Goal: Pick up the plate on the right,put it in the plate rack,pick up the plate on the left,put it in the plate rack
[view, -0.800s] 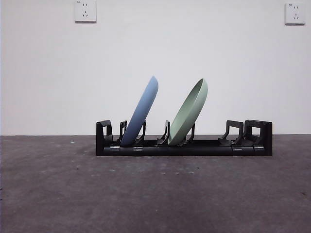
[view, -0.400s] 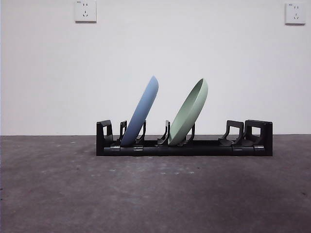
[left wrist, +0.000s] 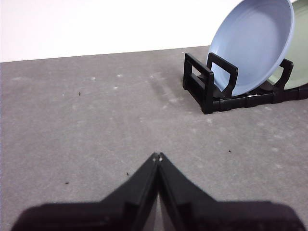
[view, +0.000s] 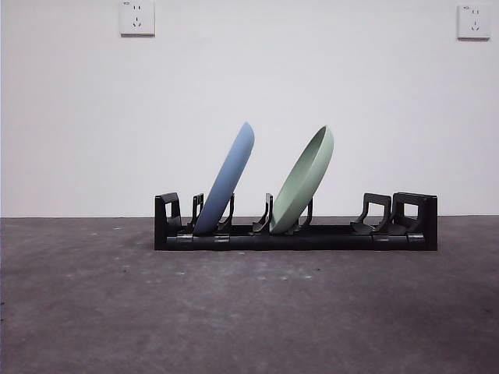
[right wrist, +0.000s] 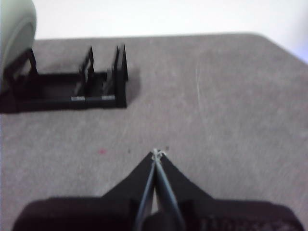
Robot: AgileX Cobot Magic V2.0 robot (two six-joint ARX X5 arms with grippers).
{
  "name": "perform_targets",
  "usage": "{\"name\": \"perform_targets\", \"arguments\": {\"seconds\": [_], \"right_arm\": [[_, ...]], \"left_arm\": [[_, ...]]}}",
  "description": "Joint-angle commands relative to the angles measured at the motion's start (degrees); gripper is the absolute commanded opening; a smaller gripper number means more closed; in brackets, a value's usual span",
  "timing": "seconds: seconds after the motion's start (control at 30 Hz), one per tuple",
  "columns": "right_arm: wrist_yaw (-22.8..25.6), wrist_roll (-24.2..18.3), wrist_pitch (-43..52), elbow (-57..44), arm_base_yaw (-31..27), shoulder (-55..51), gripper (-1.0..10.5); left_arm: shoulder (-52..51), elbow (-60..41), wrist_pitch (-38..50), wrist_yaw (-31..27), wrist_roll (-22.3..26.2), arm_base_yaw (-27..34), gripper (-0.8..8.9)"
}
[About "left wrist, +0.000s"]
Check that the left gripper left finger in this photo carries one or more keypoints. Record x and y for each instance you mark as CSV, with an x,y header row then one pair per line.
x,y
108,216

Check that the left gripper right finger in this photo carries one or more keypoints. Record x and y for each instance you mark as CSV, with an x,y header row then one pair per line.
x,y
211,216

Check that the blue round plate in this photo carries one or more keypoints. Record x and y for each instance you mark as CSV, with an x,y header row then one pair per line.
x,y
252,43

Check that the pale green round plate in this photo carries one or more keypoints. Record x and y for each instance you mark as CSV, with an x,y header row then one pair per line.
x,y
302,36

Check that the black plastic plate rack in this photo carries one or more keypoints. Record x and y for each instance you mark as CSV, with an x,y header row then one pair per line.
x,y
228,103

